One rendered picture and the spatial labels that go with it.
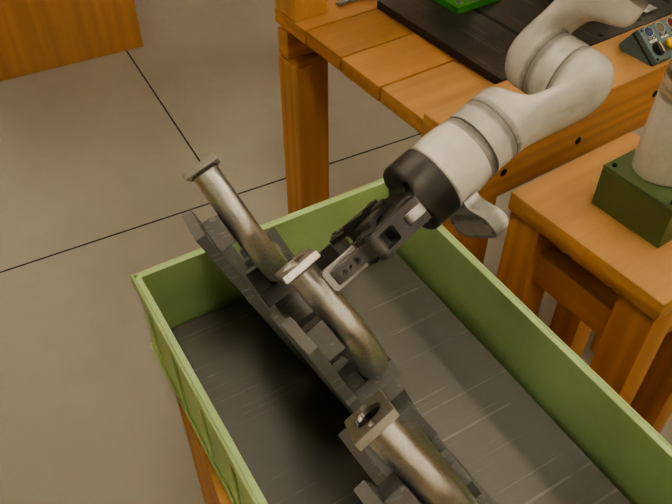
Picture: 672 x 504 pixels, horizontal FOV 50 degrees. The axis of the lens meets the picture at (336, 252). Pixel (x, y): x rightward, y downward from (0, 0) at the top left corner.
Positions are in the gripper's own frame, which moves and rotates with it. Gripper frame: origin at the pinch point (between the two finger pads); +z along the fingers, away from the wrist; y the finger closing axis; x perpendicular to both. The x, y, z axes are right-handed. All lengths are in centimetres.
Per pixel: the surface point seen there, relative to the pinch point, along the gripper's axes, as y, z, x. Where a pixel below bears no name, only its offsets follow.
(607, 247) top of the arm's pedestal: -38, -43, 34
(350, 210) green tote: -41.1, -14.4, 2.7
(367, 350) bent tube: 0.2, 1.2, 8.2
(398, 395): -16.9, 0.2, 20.2
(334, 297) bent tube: 0.9, 0.5, 2.1
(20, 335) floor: -160, 61, -16
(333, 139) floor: -210, -62, 0
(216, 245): -12.2, 5.2, -7.7
